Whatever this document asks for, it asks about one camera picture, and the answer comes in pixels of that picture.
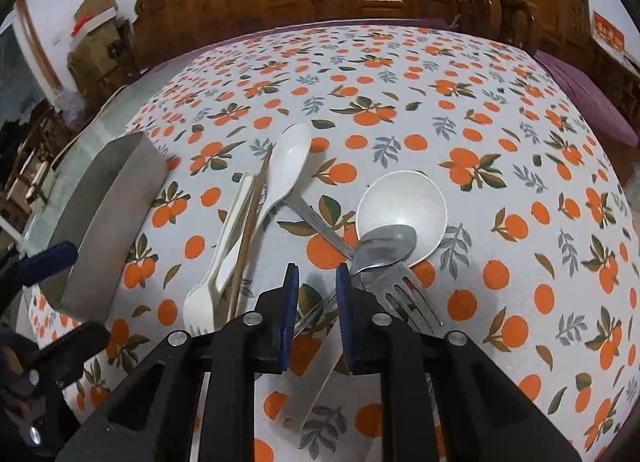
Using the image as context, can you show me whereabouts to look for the white plastic fork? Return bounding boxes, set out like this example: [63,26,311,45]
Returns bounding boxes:
[182,173,254,336]

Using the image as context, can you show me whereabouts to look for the dark brown chopstick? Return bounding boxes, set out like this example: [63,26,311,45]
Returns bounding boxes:
[226,145,273,322]

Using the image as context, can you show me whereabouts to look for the metal fork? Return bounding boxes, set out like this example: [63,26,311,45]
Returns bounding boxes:
[284,193,444,334]

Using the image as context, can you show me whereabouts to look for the metal spoon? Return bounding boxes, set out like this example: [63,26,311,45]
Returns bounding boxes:
[292,223,419,337]

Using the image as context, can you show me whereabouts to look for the white round ladle spoon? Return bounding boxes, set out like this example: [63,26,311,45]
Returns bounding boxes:
[282,169,449,434]

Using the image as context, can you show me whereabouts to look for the white plastic soup spoon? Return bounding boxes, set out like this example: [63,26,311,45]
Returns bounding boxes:
[213,123,311,296]

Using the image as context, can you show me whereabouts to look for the wooden chair at left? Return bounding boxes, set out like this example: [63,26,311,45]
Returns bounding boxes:
[1,99,73,223]

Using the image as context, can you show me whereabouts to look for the grey metal tray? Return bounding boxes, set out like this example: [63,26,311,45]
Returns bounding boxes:
[39,133,167,322]

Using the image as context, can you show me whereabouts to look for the wooden framed glass door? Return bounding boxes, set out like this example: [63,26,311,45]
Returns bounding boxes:
[1,0,62,124]

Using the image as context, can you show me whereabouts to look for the stacked cardboard boxes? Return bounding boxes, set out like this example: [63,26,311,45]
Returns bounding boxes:
[67,0,129,92]

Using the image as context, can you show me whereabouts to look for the orange print tablecloth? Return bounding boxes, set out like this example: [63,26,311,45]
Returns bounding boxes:
[61,24,639,461]

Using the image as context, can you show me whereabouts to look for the purple armchair cushion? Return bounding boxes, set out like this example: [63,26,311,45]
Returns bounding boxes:
[534,50,639,148]

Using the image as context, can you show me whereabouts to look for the red calendar card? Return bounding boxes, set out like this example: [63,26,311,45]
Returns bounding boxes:
[593,12,625,54]

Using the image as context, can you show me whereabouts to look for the carved wooden armchair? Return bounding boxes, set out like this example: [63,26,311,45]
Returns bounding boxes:
[458,0,639,127]

